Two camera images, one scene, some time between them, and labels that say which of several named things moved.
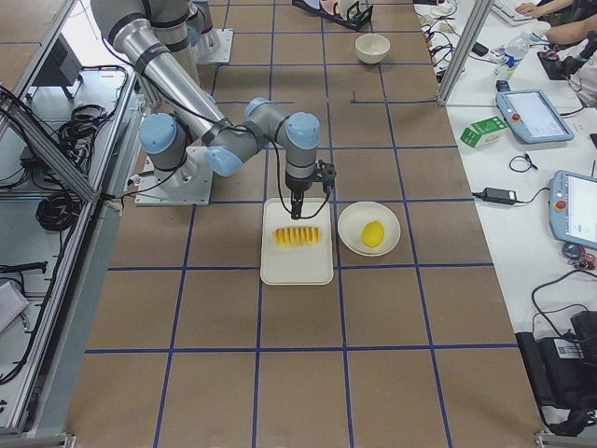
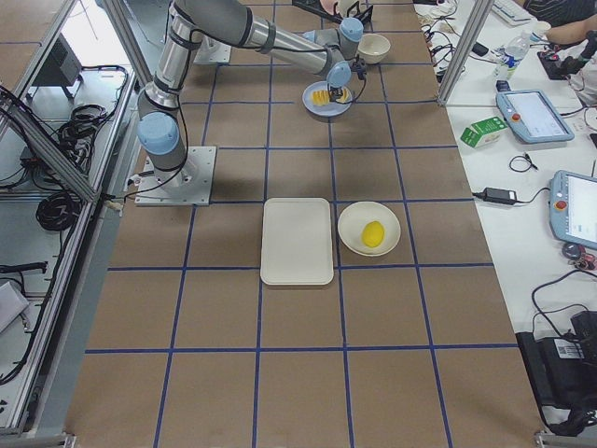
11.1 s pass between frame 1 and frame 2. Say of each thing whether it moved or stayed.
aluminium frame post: stayed
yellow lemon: stayed
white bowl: stayed
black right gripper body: moved
